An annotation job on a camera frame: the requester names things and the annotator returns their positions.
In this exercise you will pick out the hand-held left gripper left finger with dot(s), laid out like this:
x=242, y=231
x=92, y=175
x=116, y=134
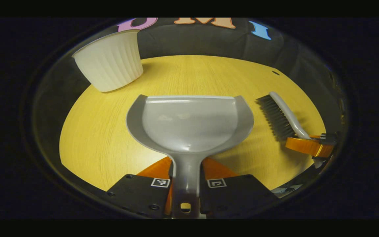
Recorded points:
x=137, y=194

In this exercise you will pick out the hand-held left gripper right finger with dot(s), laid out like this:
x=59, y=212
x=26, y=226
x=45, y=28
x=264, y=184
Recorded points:
x=239, y=196

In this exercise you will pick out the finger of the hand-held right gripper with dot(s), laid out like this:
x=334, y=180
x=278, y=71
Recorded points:
x=308, y=146
x=329, y=138

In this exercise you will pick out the small grey broom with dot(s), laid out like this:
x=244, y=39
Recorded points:
x=288, y=112

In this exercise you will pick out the grey plastic dustpan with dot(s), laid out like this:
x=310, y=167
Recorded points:
x=189, y=125

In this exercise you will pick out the white ribbed garbage bin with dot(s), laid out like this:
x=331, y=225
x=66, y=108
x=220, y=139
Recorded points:
x=110, y=62

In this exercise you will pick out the wooden desktop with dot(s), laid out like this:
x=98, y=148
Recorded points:
x=94, y=138

